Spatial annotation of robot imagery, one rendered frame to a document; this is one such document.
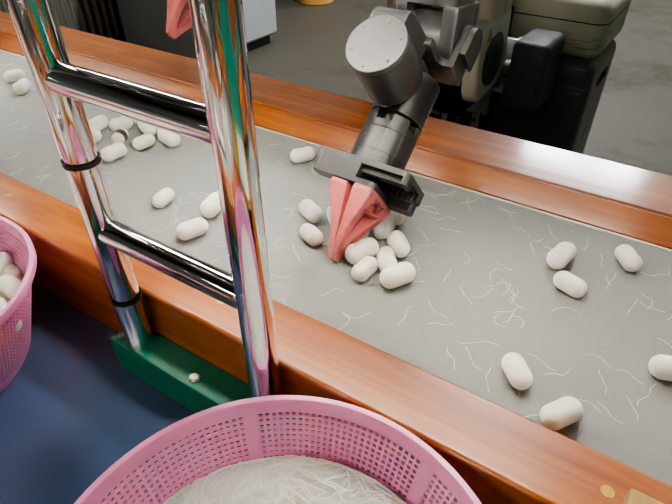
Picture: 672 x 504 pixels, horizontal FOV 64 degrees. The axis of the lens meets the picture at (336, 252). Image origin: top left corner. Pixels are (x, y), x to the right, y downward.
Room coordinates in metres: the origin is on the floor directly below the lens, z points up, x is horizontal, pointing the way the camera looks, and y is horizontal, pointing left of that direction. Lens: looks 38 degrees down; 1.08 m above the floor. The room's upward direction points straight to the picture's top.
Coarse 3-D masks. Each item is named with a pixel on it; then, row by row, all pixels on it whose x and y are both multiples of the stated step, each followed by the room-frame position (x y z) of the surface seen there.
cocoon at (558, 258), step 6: (558, 246) 0.42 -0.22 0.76; (564, 246) 0.42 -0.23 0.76; (570, 246) 0.42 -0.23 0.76; (552, 252) 0.41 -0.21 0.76; (558, 252) 0.41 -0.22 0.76; (564, 252) 0.41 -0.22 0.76; (570, 252) 0.41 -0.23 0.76; (576, 252) 0.42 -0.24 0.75; (546, 258) 0.41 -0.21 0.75; (552, 258) 0.41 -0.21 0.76; (558, 258) 0.40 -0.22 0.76; (564, 258) 0.40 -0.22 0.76; (570, 258) 0.41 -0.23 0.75; (552, 264) 0.40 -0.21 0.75; (558, 264) 0.40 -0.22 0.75; (564, 264) 0.40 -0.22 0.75
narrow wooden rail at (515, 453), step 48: (0, 192) 0.51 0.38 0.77; (48, 240) 0.42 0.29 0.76; (48, 288) 0.45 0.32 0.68; (96, 288) 0.39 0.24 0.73; (144, 288) 0.35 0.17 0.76; (192, 288) 0.35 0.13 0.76; (192, 336) 0.32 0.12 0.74; (240, 336) 0.30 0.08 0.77; (288, 336) 0.30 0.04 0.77; (336, 336) 0.30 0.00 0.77; (288, 384) 0.26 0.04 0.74; (336, 384) 0.25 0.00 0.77; (384, 384) 0.25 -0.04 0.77; (432, 384) 0.25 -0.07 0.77; (432, 432) 0.21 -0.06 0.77; (480, 432) 0.21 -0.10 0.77; (528, 432) 0.21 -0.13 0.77; (480, 480) 0.18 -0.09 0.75; (528, 480) 0.17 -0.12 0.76; (576, 480) 0.17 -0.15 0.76; (624, 480) 0.17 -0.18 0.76
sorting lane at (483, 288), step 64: (0, 64) 1.01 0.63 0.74; (0, 128) 0.73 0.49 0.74; (256, 128) 0.73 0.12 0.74; (64, 192) 0.55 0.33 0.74; (128, 192) 0.55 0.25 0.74; (192, 192) 0.55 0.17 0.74; (320, 192) 0.55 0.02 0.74; (448, 192) 0.55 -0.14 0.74; (320, 256) 0.43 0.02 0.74; (448, 256) 0.43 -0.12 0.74; (512, 256) 0.43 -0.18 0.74; (576, 256) 0.43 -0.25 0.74; (640, 256) 0.43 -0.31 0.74; (320, 320) 0.34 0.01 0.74; (384, 320) 0.34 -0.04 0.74; (448, 320) 0.34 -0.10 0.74; (512, 320) 0.34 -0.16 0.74; (576, 320) 0.34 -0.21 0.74; (640, 320) 0.34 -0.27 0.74; (576, 384) 0.27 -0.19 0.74; (640, 384) 0.27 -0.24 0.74; (640, 448) 0.21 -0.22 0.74
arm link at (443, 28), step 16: (400, 0) 0.57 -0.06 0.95; (416, 0) 0.56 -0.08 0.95; (432, 0) 0.55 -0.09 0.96; (448, 0) 0.54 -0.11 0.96; (464, 0) 0.55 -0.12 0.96; (432, 16) 0.56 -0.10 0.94; (448, 16) 0.54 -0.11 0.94; (464, 16) 0.55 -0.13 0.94; (432, 32) 0.55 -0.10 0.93; (448, 32) 0.54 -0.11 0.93; (448, 48) 0.54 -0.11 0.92
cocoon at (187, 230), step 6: (186, 222) 0.46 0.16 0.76; (192, 222) 0.46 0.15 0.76; (198, 222) 0.46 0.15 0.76; (204, 222) 0.47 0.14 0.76; (180, 228) 0.45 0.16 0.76; (186, 228) 0.45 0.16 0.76; (192, 228) 0.46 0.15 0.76; (198, 228) 0.46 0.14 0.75; (204, 228) 0.46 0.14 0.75; (180, 234) 0.45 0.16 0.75; (186, 234) 0.45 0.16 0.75; (192, 234) 0.45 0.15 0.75; (198, 234) 0.46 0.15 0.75
